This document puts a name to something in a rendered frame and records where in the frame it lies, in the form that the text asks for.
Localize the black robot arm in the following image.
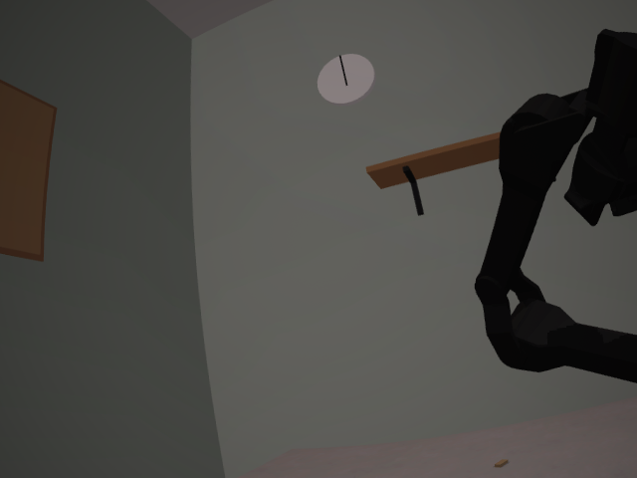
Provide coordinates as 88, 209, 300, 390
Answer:
475, 29, 637, 383

